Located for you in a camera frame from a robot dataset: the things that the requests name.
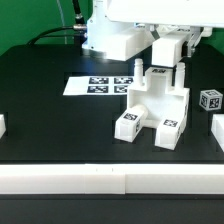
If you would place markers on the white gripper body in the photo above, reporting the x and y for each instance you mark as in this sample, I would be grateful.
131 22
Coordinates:
201 13

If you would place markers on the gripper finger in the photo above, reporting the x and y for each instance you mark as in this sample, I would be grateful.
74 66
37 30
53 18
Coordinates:
197 33
155 31

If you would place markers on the white chair seat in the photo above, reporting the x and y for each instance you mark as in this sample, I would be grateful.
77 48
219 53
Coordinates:
164 96

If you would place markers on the marker cube right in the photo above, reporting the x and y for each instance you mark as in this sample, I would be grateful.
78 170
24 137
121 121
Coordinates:
210 99

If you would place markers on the white part at right edge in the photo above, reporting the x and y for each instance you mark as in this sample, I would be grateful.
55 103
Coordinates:
218 129

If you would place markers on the white part at edge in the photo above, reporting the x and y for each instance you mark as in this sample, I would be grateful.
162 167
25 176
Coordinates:
2 125
218 129

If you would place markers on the white front fence bar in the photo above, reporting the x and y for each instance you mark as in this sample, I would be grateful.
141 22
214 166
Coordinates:
112 179

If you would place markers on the white part at left edge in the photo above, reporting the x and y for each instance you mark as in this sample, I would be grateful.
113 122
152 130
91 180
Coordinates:
2 125

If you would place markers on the white marker base plate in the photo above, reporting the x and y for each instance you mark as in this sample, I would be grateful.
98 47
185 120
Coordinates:
97 85

